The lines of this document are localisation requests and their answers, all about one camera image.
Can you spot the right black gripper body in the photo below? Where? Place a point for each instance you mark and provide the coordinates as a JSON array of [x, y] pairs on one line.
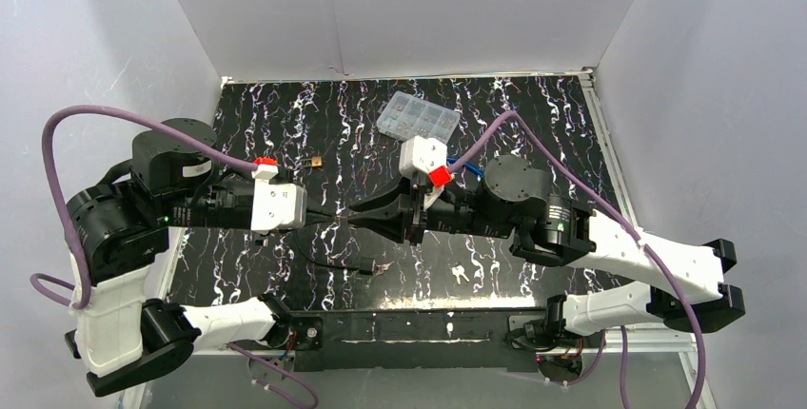
[[414, 220]]

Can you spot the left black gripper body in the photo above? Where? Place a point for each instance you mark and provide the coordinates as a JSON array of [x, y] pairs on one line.
[[308, 212]]

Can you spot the small silver lock key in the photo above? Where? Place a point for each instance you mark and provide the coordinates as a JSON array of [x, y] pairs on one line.
[[379, 269]]

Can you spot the black cable padlock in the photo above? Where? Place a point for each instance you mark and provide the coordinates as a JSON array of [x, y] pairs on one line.
[[364, 266]]

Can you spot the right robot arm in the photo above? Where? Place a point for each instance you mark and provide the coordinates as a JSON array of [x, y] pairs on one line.
[[677, 284]]

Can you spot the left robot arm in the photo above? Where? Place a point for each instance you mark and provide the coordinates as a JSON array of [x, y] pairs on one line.
[[125, 338]]

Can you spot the clear plastic parts box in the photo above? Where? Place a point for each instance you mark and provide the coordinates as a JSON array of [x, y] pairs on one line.
[[406, 116]]

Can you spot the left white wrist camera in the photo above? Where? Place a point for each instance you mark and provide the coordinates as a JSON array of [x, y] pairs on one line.
[[277, 207]]

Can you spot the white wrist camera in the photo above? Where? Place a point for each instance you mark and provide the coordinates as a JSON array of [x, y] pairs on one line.
[[277, 207], [428, 157]]

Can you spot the blue cable lock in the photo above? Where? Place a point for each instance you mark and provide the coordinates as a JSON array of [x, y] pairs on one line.
[[474, 169]]

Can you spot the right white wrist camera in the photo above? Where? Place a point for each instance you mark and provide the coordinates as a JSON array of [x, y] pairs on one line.
[[428, 157]]

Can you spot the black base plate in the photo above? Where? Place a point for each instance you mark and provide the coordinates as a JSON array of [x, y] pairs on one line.
[[406, 339]]

